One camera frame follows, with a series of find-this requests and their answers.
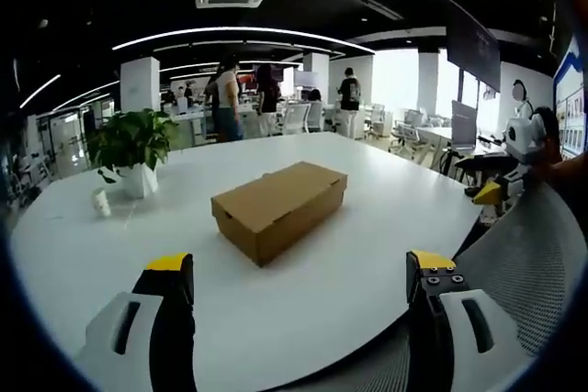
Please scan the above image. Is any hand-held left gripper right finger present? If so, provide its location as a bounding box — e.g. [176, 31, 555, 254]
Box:
[404, 249, 523, 392]

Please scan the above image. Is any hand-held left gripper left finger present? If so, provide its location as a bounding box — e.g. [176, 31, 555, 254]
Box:
[73, 252, 199, 392]

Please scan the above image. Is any brown cardboard shoe box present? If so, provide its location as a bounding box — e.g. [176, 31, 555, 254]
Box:
[210, 161, 349, 268]

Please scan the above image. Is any grey mesh office chair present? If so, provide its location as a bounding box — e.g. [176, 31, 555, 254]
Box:
[293, 180, 584, 392]

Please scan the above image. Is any hanging dark screen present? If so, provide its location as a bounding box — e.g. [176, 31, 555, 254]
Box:
[443, 0, 502, 93]

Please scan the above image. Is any white paper cup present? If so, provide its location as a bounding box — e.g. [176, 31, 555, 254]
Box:
[91, 187, 113, 218]

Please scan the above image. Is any white plant pot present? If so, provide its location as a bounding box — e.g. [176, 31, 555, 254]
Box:
[119, 163, 160, 199]

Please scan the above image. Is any green potted plant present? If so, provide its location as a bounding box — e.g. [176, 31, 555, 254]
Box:
[85, 107, 181, 185]

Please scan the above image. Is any white office chair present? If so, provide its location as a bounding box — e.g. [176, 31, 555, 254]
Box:
[280, 102, 312, 136]

